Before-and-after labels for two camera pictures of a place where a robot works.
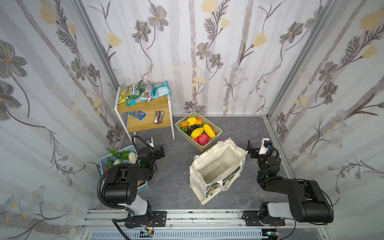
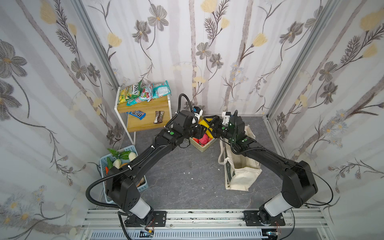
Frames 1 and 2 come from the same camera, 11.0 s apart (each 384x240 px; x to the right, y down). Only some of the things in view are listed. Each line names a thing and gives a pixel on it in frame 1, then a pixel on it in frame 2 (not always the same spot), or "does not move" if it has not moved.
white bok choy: x=117 y=161 does not move
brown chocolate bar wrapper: x=159 y=117 does not move
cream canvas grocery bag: x=213 y=170 to x=240 y=171
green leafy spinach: x=123 y=155 does not move
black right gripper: x=252 y=150 to x=221 y=130
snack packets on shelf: x=146 y=94 does not move
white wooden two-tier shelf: x=152 y=114 does not move
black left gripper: x=160 y=151 to x=199 y=130
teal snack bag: x=160 y=90 does not move
